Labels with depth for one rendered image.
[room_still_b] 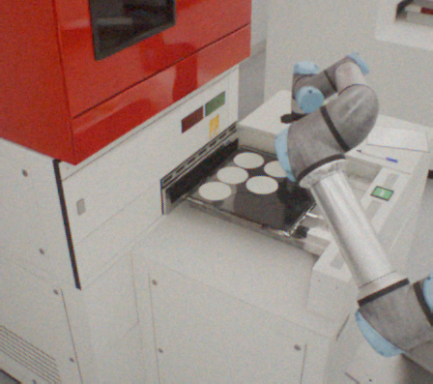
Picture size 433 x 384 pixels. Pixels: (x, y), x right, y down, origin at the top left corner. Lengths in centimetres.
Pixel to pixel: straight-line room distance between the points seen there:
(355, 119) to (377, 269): 31
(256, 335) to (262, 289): 12
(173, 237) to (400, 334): 80
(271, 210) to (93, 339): 64
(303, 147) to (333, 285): 37
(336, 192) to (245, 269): 48
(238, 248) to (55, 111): 70
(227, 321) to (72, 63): 81
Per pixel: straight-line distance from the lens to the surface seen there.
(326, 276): 140
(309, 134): 122
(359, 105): 123
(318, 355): 150
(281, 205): 170
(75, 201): 141
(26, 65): 127
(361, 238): 118
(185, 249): 166
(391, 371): 141
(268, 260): 162
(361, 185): 184
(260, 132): 197
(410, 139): 200
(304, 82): 163
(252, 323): 154
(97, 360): 178
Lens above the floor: 189
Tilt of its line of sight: 32 degrees down
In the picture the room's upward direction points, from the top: straight up
